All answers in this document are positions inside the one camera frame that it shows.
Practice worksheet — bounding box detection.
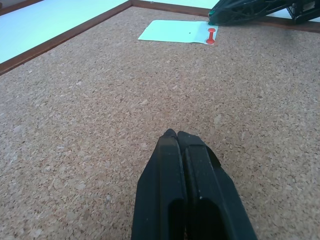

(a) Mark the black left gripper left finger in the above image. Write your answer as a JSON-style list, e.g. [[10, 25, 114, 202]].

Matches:
[[130, 128, 188, 240]]

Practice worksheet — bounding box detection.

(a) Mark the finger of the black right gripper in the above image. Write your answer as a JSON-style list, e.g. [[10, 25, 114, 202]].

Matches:
[[209, 0, 254, 19], [212, 0, 320, 27]]

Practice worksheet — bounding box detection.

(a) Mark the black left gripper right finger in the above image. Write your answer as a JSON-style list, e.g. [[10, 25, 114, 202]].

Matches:
[[176, 130, 259, 240]]

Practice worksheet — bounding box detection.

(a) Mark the green pushpin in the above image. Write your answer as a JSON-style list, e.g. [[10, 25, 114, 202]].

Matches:
[[207, 9, 217, 26]]

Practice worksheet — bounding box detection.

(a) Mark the pale green paper note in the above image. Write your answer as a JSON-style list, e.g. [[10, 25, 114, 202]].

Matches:
[[137, 19, 219, 46]]

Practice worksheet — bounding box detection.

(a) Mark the red pushpin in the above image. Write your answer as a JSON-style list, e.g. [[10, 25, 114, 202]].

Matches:
[[205, 27, 216, 45]]

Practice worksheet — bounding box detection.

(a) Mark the cork board with wooden frame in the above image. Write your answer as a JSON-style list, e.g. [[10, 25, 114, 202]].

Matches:
[[0, 0, 320, 240]]

